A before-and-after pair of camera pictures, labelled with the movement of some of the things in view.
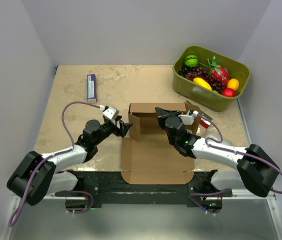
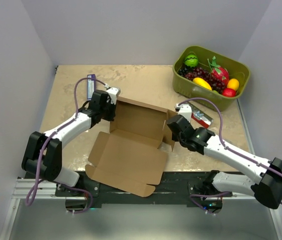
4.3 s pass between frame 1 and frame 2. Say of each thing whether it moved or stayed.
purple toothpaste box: stayed
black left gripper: moved
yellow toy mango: stayed
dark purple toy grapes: stayed
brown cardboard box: moved
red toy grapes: stayed
